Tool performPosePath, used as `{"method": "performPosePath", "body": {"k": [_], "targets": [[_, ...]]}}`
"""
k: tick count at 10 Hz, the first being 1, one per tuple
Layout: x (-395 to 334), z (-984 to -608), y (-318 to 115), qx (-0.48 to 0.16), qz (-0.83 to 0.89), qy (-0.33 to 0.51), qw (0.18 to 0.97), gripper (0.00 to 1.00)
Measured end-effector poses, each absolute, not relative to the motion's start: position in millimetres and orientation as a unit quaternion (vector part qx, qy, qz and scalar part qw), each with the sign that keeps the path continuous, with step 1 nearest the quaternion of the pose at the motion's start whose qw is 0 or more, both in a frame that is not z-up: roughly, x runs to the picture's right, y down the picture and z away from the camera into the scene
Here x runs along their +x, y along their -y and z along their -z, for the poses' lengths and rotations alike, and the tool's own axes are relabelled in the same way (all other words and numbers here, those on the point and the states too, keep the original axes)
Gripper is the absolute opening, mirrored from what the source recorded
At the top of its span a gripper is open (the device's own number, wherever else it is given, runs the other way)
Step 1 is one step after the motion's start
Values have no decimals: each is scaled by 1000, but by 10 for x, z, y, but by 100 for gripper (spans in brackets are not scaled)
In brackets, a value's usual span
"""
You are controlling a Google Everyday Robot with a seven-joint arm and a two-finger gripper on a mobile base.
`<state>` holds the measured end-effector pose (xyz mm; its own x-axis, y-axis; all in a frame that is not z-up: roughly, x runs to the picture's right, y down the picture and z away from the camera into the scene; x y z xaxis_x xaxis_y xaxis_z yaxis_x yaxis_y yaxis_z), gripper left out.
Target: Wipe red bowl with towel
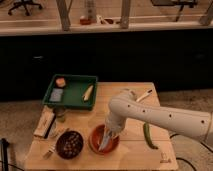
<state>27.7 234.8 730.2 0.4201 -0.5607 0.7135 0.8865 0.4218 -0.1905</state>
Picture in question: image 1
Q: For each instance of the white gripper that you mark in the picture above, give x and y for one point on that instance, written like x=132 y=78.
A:
x=113 y=127

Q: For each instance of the red bowl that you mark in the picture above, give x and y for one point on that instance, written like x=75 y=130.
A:
x=95 y=139

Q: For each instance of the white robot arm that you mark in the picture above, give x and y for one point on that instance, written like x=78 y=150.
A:
x=193 y=124

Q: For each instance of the dark bowl with nuts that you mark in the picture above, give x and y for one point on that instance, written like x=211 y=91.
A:
x=69 y=145

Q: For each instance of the yellow corn cob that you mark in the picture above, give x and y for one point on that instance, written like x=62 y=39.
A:
x=87 y=93

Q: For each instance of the small glass jar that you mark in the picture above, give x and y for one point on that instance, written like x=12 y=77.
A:
x=60 y=114

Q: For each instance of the green plastic tray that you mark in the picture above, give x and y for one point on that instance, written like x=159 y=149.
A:
x=73 y=92

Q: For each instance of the grey sponge pad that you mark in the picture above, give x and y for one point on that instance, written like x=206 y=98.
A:
x=56 y=95

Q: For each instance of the orange sponge cube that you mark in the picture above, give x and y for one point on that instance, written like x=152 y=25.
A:
x=60 y=82

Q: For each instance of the metal fork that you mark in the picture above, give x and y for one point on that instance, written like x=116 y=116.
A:
x=52 y=148

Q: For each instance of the white box with black edge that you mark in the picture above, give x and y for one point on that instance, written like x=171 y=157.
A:
x=44 y=125

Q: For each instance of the red object on shelf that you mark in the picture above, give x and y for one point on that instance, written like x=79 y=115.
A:
x=85 y=21

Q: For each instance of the black stand at left edge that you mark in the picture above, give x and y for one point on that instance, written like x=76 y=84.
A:
x=4 y=157

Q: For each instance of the black office chair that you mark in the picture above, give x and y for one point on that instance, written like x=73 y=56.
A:
x=24 y=3

